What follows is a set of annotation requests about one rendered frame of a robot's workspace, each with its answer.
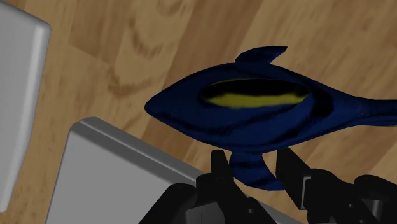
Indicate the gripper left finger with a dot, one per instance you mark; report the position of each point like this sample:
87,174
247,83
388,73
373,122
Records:
219,186

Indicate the grey flat box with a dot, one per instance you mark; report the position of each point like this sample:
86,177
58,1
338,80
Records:
15,102
124,176

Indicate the blue and yellow toy fish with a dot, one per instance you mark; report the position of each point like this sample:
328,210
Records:
248,124

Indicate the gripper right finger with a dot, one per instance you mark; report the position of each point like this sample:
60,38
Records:
313,189

